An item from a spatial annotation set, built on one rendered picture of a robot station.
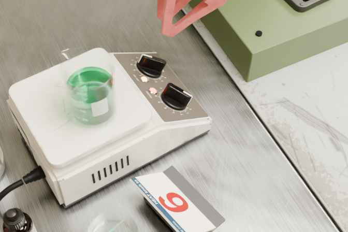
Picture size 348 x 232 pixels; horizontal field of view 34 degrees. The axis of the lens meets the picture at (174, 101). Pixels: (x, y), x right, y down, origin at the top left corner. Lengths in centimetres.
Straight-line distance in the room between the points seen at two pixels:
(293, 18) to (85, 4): 30
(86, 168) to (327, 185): 28
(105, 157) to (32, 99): 10
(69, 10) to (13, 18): 8
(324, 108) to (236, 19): 16
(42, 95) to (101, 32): 20
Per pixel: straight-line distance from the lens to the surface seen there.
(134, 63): 69
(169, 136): 64
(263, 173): 67
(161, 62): 68
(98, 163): 60
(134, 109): 60
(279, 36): 73
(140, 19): 81
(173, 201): 62
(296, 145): 70
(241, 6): 76
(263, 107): 72
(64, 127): 60
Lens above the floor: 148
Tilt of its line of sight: 53 degrees down
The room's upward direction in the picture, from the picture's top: 2 degrees clockwise
